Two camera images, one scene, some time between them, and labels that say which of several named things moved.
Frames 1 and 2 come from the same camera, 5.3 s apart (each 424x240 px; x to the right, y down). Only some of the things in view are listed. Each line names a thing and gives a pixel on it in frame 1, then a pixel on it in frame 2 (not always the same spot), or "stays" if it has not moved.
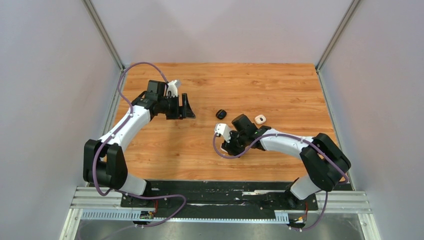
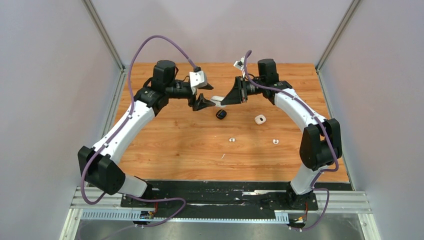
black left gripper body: [170, 107] → [193, 102]
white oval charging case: [223, 149] → [217, 100]
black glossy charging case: [221, 114] stays
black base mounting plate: [224, 199] stays
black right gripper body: [237, 143] → [242, 93]
